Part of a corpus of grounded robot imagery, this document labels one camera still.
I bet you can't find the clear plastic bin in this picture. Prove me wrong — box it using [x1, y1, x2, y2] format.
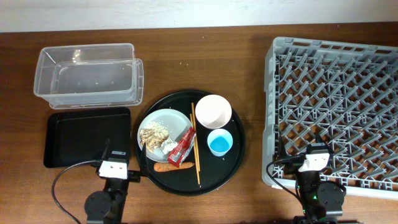
[34, 43, 144, 110]

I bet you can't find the blue cup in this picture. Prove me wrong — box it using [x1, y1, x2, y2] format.
[207, 129, 233, 157]

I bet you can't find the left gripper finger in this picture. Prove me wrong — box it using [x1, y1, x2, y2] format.
[139, 143, 149, 177]
[101, 139, 110, 161]

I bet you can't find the wooden chopstick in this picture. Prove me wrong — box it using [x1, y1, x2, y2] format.
[191, 103, 200, 185]
[190, 114, 200, 172]

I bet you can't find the grey dishwasher rack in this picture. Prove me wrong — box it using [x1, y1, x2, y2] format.
[262, 37, 397, 200]

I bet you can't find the black rectangular tray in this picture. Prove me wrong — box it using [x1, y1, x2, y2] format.
[43, 107, 132, 168]

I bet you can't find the grey plate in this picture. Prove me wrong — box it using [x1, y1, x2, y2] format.
[137, 109, 192, 162]

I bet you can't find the red snack wrapper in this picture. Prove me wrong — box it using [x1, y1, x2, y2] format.
[167, 127, 196, 168]

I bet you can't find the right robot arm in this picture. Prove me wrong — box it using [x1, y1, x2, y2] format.
[277, 134, 346, 224]

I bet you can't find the foil wrapper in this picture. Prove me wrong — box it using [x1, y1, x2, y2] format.
[160, 138, 178, 155]

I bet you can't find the food scraps and rice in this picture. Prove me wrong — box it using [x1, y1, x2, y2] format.
[139, 121, 169, 153]

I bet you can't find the orange carrot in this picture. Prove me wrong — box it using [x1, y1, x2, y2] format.
[154, 162, 195, 172]

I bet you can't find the round black serving tray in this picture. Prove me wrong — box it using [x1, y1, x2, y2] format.
[138, 90, 246, 196]

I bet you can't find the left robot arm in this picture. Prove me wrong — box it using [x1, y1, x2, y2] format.
[84, 142, 149, 223]

